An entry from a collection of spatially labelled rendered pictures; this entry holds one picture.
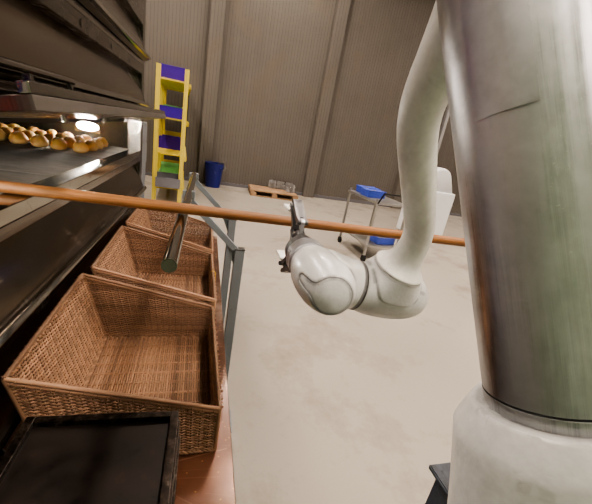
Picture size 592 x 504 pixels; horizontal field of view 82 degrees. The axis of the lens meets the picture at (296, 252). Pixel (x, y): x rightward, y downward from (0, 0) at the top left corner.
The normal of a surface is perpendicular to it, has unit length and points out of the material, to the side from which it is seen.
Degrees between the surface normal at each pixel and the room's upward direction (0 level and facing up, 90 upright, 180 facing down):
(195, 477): 0
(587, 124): 70
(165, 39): 90
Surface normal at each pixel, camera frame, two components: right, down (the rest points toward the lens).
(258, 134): 0.25, 0.35
